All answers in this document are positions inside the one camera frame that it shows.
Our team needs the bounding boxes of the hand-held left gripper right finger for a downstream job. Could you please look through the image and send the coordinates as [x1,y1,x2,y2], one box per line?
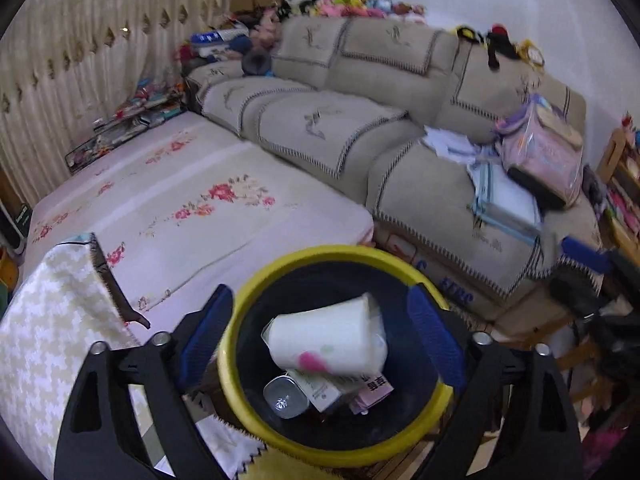
[406,282,583,480]

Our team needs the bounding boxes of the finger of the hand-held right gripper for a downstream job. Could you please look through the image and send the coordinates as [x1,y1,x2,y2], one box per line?
[560,236,613,274]

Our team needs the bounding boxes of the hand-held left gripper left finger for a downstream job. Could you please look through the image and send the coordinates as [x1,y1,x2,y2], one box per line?
[54,284,236,480]

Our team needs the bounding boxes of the yellow rimmed black bin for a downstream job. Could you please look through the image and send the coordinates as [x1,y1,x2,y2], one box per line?
[217,245,456,469]

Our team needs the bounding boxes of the white paper cup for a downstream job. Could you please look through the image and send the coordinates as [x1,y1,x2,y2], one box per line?
[261,292,389,376]

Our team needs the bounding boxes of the printed cardboard box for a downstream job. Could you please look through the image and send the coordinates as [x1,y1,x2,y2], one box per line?
[374,229,502,312]

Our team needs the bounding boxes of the wooden shelf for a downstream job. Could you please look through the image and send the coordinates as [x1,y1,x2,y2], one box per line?
[596,114,640,262]

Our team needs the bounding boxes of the grey white lettered cloth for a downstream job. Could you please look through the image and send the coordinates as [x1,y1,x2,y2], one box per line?
[194,412,274,479]

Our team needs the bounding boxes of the folded white blue cloths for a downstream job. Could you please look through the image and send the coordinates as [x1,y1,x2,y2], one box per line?
[422,126,544,247]

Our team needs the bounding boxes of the floral bed mattress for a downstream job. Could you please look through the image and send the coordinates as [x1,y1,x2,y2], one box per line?
[22,110,377,322]

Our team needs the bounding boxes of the pink transparent bag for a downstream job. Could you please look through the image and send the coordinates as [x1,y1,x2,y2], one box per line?
[494,92,587,212]

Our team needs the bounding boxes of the white beige patterned cloth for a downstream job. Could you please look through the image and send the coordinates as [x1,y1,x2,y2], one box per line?
[0,232,152,480]

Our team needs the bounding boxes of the beige sofa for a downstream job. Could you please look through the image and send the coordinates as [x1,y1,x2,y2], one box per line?
[187,15,604,322]

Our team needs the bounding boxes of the pile of books and toys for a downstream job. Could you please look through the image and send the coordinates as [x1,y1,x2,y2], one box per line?
[65,77,189,164]

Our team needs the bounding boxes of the grey round cushion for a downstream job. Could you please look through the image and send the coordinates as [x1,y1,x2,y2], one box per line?
[241,49,274,77]

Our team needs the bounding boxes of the beige curtain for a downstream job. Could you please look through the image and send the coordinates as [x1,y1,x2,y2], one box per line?
[0,0,234,207]

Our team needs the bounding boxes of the pile of plush toys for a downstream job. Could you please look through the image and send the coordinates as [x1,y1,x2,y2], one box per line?
[175,0,432,79]

